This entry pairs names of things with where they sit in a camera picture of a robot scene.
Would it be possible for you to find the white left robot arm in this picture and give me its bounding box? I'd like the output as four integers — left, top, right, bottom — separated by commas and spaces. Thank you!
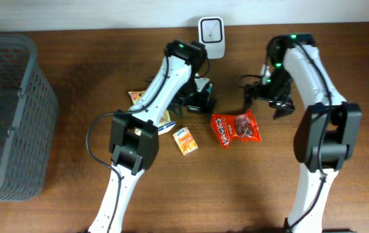
87, 39, 216, 233

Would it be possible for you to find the red candy bag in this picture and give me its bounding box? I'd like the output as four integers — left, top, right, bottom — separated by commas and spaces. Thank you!
210, 110, 262, 149

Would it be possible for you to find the white barcode scanner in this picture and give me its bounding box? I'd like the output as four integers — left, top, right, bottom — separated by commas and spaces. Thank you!
197, 16, 225, 60

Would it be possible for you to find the orange tissue pack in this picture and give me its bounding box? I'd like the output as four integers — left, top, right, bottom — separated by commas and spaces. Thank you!
173, 127, 198, 155

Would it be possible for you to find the blue white packet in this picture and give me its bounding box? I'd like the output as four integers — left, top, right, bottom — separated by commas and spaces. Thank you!
158, 121, 176, 135

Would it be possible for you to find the green tissue pack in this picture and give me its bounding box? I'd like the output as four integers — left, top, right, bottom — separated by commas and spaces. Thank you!
204, 83, 213, 100

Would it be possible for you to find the yellow snack bag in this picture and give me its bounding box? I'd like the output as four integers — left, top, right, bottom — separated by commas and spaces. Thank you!
128, 91, 171, 127

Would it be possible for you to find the grey plastic basket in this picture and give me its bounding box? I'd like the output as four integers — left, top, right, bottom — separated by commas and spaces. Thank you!
0, 34, 60, 202

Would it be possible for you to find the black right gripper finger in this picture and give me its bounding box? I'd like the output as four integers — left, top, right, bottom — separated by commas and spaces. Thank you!
269, 99, 295, 120
243, 87, 254, 111

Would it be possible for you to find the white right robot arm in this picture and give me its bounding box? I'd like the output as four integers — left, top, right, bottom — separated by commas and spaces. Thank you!
243, 33, 362, 233

